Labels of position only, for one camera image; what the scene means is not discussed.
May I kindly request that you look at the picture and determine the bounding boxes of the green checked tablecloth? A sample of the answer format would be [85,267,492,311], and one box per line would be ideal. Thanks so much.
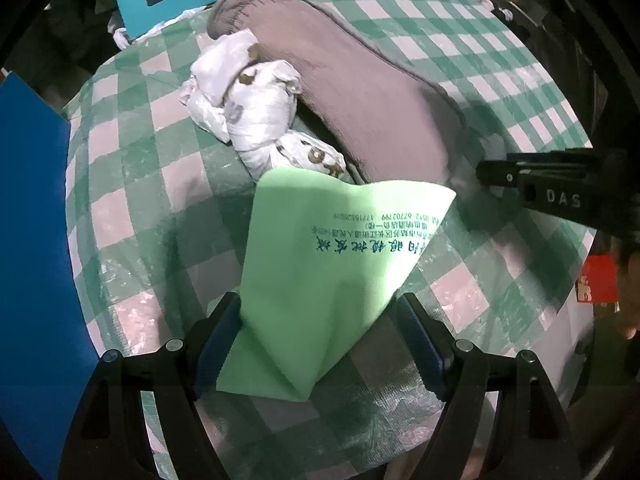
[60,0,601,480]

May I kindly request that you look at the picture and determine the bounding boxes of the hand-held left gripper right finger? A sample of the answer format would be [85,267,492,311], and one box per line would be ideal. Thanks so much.
[395,291,581,480]

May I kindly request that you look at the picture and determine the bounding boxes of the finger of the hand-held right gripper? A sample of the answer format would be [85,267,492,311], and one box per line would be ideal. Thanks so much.
[475,150,601,196]

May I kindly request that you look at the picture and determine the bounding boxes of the blue cardboard box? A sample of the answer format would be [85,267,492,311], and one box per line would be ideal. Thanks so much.
[0,71,101,480]

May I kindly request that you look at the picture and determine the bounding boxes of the brown fleece cloth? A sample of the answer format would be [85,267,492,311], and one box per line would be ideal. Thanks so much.
[206,0,468,186]

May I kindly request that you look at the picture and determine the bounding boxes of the white plastic bag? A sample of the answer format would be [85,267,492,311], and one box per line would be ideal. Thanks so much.
[112,5,211,51]

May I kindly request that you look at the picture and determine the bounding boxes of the red paper packet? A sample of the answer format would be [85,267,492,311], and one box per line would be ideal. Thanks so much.
[575,255,621,306]

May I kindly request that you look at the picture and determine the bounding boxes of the light green cloth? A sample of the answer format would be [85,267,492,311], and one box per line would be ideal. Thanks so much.
[216,167,458,402]

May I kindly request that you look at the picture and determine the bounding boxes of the teal box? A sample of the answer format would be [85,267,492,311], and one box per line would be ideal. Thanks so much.
[112,0,311,46]

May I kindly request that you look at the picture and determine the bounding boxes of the person's right hand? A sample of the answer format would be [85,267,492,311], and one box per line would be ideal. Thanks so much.
[611,237,640,341]

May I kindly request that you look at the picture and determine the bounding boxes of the white printed cloth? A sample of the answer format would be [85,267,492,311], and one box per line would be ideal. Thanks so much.
[179,30,347,181]

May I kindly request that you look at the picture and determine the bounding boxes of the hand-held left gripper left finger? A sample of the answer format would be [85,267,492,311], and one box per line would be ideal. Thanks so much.
[70,290,246,480]

